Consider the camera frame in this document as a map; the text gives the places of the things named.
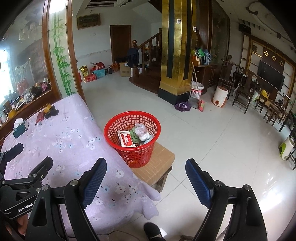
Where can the red white wet wipe pack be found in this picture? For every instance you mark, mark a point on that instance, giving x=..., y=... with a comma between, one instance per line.
x=125, y=139

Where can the broom and dustpan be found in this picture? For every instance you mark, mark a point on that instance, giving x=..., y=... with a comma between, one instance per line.
x=195, y=103

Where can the floral purple tablecloth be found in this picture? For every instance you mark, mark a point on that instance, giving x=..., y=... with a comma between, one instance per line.
x=74, y=141

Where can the cardboard-wrapped stool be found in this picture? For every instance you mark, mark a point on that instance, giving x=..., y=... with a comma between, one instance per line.
x=156, y=171

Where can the green towel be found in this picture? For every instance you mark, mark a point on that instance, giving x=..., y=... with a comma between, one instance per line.
x=134, y=137

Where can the white cylindrical stool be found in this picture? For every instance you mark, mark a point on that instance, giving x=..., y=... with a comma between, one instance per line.
x=220, y=96

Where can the white plastic bucket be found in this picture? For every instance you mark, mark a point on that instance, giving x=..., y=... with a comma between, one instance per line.
x=196, y=90

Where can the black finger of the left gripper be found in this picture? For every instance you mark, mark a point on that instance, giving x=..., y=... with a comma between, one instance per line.
x=9, y=155
x=37, y=174

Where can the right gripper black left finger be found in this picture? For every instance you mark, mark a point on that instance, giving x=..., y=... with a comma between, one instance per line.
x=46, y=222

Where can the white plastic bag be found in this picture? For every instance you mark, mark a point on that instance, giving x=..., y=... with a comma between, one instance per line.
x=140, y=129

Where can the wooden chair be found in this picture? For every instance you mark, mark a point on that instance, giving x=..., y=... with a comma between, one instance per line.
x=246, y=88

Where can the black remote pouch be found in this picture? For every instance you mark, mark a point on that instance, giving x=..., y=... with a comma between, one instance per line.
x=51, y=112

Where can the green tissue box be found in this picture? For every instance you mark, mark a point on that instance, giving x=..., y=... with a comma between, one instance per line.
x=20, y=126

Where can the wall television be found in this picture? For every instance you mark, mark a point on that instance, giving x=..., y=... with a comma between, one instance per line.
x=271, y=75

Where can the black shoe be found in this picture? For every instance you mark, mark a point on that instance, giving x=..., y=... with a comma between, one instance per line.
x=153, y=232

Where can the red plastic mesh basket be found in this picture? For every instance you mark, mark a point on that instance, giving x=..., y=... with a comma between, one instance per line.
x=137, y=156

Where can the golden pillar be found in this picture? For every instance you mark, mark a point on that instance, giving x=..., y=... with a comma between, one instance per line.
x=179, y=30

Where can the cardboard carton on floor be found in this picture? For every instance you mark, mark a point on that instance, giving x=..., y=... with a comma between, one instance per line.
x=125, y=70

